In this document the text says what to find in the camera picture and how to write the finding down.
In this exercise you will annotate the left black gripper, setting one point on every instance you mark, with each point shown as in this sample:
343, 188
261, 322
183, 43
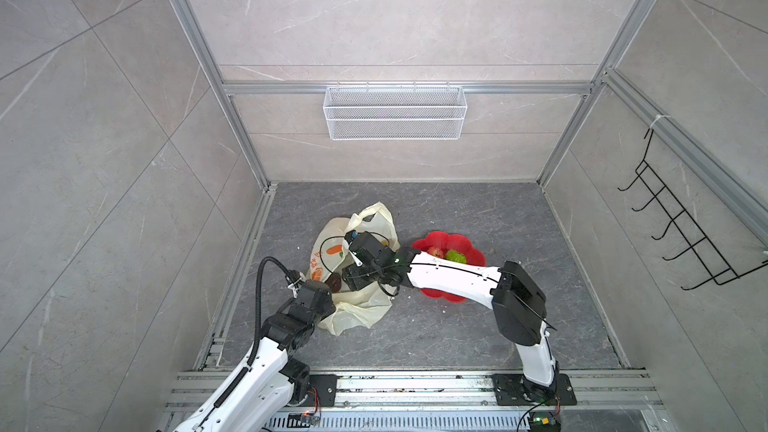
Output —
329, 307

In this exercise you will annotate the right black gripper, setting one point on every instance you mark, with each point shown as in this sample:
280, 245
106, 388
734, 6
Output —
355, 283

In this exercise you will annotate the cream plastic bag orange print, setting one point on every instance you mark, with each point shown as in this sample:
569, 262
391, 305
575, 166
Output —
329, 255

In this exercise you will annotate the red flower-shaped plastic bowl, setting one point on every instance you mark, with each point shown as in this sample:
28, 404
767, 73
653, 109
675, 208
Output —
447, 242

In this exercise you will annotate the green fake fruit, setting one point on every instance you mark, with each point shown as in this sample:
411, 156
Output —
455, 256

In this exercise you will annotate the red fake apple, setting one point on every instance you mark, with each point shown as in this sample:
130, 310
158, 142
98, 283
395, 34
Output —
436, 252

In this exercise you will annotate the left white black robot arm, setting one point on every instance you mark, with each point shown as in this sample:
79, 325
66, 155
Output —
268, 377

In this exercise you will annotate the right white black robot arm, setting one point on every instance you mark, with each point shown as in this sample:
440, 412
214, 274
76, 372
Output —
517, 302

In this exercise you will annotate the dark brown fake fruit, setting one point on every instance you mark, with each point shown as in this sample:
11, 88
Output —
334, 282

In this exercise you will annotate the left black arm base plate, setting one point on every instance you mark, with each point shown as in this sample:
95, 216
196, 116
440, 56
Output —
318, 389

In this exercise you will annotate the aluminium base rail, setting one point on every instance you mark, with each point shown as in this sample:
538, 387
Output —
618, 399

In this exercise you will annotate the white wire mesh basket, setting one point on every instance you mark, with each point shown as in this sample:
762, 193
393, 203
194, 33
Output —
379, 113

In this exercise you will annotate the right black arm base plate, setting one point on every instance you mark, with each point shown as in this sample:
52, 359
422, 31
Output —
517, 390

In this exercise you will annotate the black wire hook rack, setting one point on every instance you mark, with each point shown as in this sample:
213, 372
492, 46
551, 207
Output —
679, 218

